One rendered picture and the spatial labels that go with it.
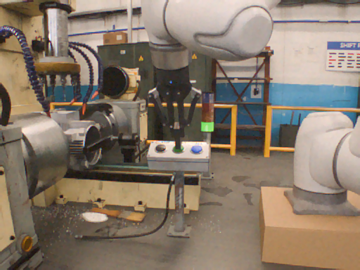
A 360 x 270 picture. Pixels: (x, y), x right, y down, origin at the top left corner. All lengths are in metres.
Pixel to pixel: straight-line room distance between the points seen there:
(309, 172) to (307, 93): 5.16
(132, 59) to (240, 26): 3.98
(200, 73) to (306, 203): 3.33
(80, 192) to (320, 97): 5.41
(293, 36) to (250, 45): 5.57
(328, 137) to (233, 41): 0.45
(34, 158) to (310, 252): 0.73
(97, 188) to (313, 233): 0.74
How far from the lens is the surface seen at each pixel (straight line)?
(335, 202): 0.80
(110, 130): 1.25
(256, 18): 0.37
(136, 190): 0.98
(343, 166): 0.69
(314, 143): 0.75
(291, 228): 0.69
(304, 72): 5.89
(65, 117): 1.05
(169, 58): 0.54
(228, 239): 0.81
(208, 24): 0.37
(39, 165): 0.74
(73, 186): 1.08
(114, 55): 4.47
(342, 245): 0.74
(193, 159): 0.70
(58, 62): 1.03
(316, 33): 6.04
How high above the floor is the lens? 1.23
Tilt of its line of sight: 10 degrees down
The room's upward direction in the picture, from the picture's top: straight up
